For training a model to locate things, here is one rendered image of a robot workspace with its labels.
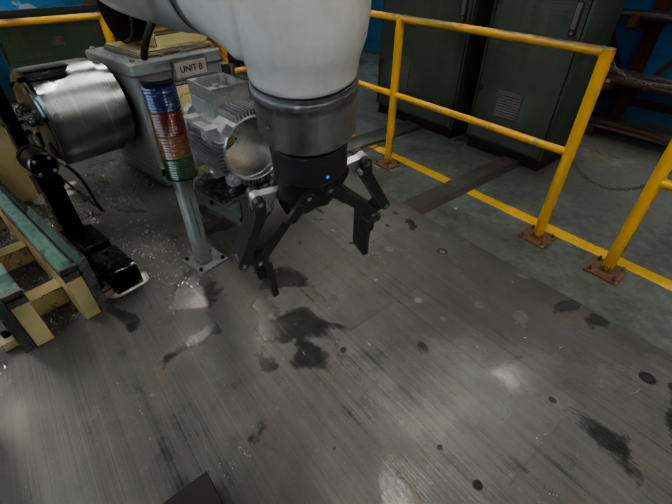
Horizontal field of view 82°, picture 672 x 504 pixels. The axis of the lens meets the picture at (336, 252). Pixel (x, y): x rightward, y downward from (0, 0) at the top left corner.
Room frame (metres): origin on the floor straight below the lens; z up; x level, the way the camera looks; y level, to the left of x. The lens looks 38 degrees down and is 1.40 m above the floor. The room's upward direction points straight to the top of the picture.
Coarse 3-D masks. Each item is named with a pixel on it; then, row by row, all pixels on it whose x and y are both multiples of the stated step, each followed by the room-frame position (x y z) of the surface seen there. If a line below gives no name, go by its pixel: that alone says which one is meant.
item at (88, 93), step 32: (64, 64) 1.07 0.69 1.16; (96, 64) 1.13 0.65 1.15; (32, 96) 0.97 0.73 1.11; (64, 96) 0.99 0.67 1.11; (96, 96) 1.03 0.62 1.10; (32, 128) 1.06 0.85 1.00; (64, 128) 0.95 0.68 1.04; (96, 128) 1.00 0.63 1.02; (128, 128) 1.08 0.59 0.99; (64, 160) 0.96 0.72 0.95
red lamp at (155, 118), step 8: (168, 112) 0.70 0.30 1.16; (176, 112) 0.71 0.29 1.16; (152, 120) 0.70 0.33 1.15; (160, 120) 0.70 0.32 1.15; (168, 120) 0.70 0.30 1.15; (176, 120) 0.71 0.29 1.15; (184, 120) 0.74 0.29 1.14; (152, 128) 0.71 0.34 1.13; (160, 128) 0.70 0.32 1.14; (168, 128) 0.70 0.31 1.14; (176, 128) 0.71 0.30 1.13; (184, 128) 0.72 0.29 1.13; (160, 136) 0.70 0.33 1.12; (168, 136) 0.70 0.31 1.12
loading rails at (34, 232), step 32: (0, 192) 0.85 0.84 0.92; (0, 224) 0.85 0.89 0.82; (32, 224) 0.71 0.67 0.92; (0, 256) 0.69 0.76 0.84; (32, 256) 0.72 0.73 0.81; (64, 256) 0.60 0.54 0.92; (0, 288) 0.50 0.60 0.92; (64, 288) 0.57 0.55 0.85; (96, 288) 0.57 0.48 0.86; (0, 320) 0.45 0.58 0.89; (32, 320) 0.48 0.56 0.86
